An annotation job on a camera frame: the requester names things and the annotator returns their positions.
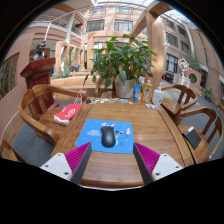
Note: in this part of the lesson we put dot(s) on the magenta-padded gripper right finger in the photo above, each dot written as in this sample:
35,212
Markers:
165,165

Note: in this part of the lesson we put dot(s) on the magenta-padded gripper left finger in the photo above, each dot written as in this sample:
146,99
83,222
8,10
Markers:
58,165

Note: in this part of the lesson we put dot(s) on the black computer mouse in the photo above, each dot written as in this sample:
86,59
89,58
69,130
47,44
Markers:
108,136

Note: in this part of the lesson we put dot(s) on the blue printed mouse pad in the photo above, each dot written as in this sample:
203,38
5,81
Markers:
90,136

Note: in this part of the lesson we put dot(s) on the black notebook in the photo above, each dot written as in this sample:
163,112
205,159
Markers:
193,137

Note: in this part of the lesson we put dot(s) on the red and white bag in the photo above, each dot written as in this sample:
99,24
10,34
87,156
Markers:
68,113

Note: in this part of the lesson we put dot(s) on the clear pouch with white earbuds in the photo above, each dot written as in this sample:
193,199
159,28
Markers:
151,106

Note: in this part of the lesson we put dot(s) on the white pump bottle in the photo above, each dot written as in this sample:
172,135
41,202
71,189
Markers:
157,97

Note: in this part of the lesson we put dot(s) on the bunch of keys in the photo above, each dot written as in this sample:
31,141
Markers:
89,100

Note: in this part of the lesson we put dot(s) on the yellow dish soap bottle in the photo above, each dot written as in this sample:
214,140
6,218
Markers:
147,93

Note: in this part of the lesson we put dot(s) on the blue squeeze tube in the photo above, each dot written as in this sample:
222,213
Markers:
136,93

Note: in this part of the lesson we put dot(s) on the white abstract sculpture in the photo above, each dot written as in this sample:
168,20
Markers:
184,66

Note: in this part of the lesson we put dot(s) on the green plant in white pot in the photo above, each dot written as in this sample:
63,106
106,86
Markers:
123,60

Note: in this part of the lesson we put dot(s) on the dark bust statue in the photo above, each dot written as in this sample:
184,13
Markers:
39,51

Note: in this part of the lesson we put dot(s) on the dark red wooden pedestal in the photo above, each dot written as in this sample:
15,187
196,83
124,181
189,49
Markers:
38,76

